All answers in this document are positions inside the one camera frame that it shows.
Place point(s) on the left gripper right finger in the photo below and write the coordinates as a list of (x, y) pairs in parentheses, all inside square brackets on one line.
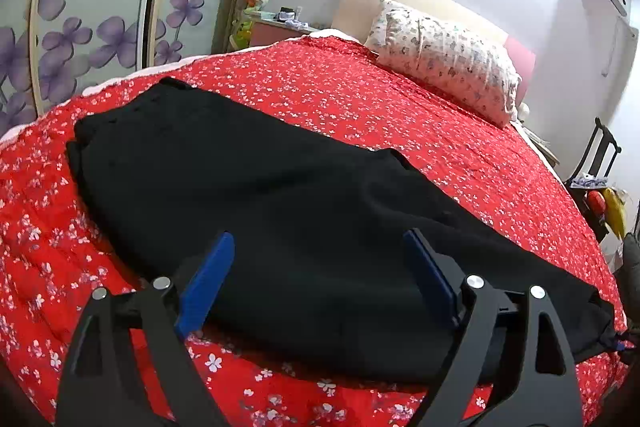
[(510, 363)]

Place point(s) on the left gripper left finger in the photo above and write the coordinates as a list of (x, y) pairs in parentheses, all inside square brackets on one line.
[(128, 364)]

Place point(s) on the black pants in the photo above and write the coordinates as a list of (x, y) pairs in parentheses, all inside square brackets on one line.
[(319, 274)]

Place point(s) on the red floral bedspread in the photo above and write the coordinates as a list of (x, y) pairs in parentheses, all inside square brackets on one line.
[(53, 256)]

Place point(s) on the yellow banana plush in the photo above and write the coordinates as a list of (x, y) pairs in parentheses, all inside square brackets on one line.
[(615, 213)]

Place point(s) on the black wooden chair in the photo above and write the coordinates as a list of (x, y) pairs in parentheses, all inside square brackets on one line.
[(601, 165)]

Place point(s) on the right bedside table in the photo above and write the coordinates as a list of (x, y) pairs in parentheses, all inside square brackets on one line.
[(540, 145)]

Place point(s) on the floral white pillow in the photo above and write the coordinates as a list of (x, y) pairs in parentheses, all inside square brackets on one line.
[(436, 53)]

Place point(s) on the pink pillow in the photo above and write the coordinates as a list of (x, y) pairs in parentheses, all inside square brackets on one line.
[(524, 61)]

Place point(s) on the white air conditioner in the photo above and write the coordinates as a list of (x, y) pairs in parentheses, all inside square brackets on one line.
[(580, 74)]

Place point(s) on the cream padded headboard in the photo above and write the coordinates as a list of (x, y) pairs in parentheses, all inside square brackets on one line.
[(354, 17)]

